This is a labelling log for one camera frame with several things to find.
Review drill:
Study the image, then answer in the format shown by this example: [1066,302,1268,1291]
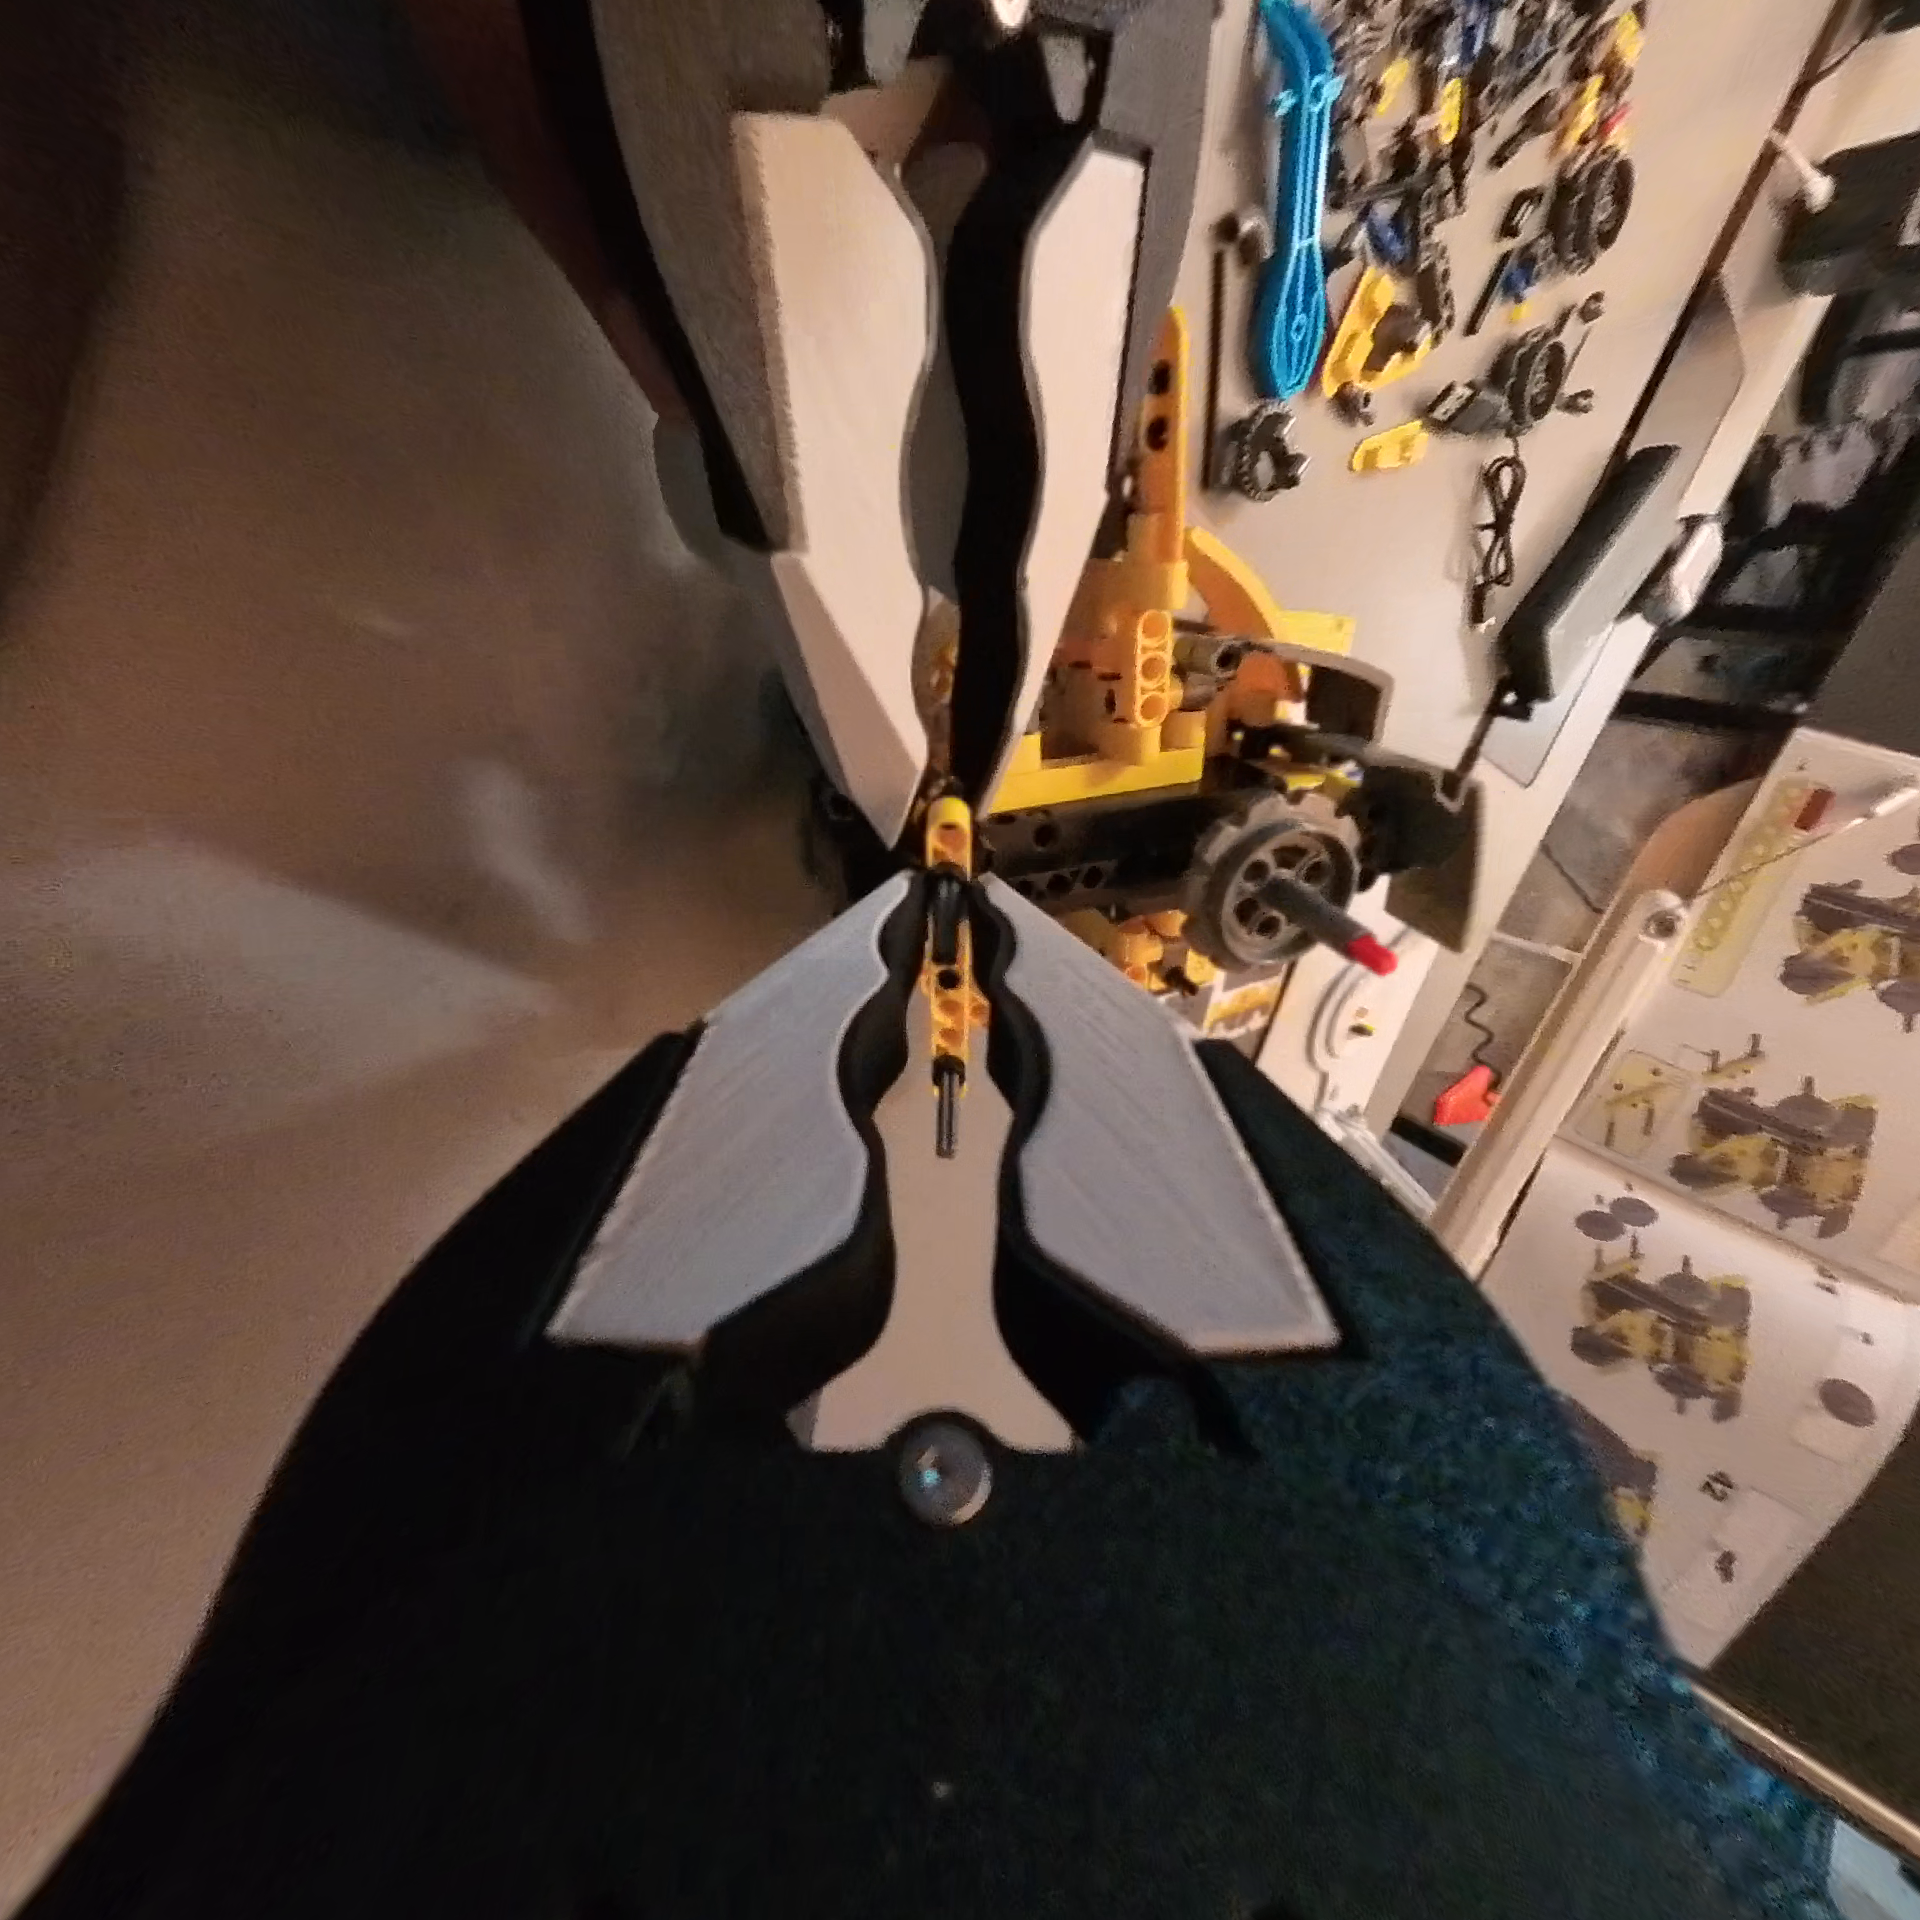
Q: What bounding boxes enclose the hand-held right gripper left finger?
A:
[544,870,928,1362]

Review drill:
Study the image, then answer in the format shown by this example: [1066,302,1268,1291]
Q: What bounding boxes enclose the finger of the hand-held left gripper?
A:
[730,117,976,860]
[959,127,1152,811]

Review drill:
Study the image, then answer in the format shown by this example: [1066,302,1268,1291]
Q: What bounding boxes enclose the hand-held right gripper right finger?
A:
[976,883,1340,1362]

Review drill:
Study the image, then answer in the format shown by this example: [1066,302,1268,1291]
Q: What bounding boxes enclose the yellow perforated beam with axle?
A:
[919,796,991,1160]

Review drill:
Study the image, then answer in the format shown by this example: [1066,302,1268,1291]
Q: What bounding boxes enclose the yellow building-brick toy vehicle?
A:
[911,306,1488,1003]

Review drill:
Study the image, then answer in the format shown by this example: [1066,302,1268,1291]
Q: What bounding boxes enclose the blue brick separator tool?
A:
[1254,0,1340,403]

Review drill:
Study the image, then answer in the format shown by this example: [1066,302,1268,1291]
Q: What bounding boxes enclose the black gear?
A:
[1218,403,1302,500]

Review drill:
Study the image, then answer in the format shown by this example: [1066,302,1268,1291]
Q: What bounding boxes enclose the pile of small building parts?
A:
[1319,0,1655,455]

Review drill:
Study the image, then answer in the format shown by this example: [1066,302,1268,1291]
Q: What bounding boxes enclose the building instruction booklet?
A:
[1485,736,1920,1666]

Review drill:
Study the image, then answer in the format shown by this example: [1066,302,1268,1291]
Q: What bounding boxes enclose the dark grey bar device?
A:
[1496,439,1685,701]

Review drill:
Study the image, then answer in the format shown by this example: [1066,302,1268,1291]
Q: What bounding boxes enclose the black cable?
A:
[1458,447,1535,635]

